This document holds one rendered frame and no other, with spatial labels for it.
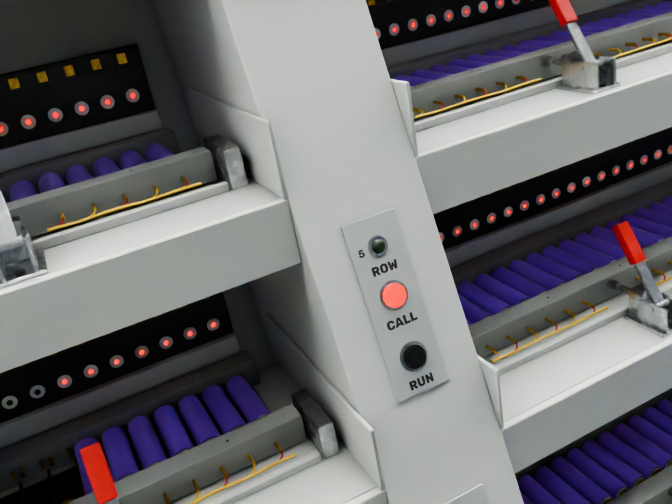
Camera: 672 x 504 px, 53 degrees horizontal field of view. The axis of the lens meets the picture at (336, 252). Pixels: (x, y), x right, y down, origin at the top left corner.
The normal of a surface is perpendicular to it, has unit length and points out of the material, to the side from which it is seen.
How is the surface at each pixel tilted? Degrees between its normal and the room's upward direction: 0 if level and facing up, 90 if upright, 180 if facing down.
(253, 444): 110
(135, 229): 20
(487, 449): 90
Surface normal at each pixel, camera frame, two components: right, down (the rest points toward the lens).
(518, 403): -0.18, -0.89
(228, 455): 0.43, 0.31
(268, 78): 0.35, -0.02
